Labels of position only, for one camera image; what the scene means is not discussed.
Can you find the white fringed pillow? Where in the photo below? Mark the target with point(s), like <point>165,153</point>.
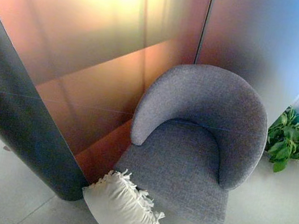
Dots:
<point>121,210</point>

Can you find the grey fabric tub armchair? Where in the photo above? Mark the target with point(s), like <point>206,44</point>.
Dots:
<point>186,164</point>

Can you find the dark grey curved panel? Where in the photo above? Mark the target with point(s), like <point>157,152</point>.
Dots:
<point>20,113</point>

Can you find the green leafy potted plant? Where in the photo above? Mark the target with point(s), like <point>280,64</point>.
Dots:
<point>291,141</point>

